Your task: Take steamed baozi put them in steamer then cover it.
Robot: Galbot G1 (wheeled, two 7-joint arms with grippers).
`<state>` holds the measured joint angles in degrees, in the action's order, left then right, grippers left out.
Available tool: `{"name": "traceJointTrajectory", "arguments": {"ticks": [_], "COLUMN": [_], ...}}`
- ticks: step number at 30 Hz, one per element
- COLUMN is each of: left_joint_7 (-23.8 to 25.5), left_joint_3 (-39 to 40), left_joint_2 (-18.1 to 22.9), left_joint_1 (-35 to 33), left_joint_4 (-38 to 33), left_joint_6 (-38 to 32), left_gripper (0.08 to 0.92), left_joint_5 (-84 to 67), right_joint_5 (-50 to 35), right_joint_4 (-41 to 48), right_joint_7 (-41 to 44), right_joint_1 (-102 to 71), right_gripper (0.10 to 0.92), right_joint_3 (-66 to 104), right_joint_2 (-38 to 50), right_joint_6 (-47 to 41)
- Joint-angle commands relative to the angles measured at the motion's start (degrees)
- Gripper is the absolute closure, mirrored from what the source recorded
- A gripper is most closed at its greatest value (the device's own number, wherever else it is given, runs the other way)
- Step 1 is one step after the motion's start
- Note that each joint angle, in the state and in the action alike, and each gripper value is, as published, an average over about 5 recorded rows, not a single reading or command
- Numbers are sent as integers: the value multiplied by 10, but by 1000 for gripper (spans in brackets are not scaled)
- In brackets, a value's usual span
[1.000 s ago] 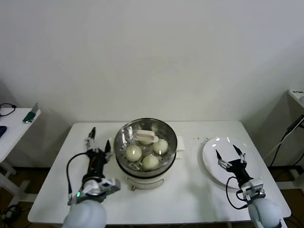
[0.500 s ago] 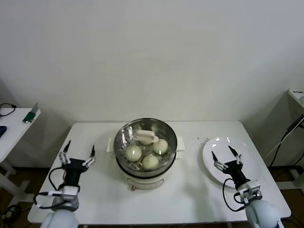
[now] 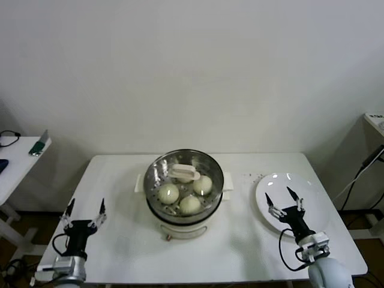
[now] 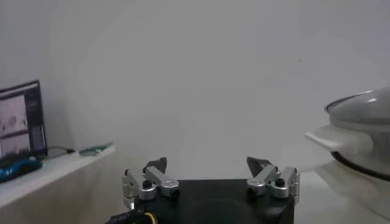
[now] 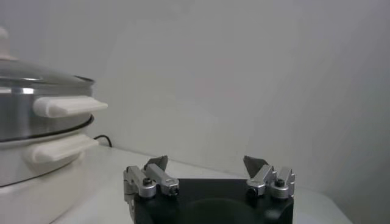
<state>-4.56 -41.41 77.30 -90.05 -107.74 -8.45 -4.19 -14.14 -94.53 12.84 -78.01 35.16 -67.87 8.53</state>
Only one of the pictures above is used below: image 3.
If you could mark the white electric cooker base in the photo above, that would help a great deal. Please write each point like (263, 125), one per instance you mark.
(183, 229)

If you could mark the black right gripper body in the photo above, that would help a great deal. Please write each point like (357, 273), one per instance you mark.
(297, 223)

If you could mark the white round plate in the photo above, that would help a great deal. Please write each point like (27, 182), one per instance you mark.
(312, 192)

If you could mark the blue oblong device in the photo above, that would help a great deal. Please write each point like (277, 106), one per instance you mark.
(3, 165)

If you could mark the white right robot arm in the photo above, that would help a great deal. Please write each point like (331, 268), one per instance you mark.
(327, 273)

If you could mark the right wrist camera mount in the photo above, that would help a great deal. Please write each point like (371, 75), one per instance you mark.
(315, 243)

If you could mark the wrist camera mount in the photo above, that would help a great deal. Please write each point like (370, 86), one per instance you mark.
(315, 243)
(63, 264)

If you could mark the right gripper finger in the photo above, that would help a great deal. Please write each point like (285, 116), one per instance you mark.
(271, 207)
(297, 199)

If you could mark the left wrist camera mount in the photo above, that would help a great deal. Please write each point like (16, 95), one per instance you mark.
(63, 264)

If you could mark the white side table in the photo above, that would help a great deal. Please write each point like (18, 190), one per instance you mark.
(18, 168)

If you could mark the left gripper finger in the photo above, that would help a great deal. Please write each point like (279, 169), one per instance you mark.
(70, 211)
(103, 211)

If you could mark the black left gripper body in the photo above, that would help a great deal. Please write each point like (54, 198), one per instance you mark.
(78, 237)

